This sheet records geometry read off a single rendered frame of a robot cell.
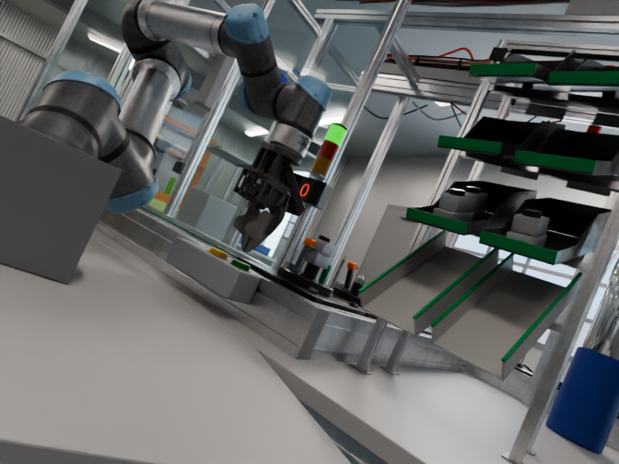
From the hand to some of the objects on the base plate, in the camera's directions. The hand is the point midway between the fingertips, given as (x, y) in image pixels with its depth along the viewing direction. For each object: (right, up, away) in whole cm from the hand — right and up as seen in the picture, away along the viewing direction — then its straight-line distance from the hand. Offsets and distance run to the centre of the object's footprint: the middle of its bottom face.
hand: (249, 247), depth 88 cm
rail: (-22, -7, +20) cm, 31 cm away
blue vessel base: (+92, -60, +46) cm, 120 cm away
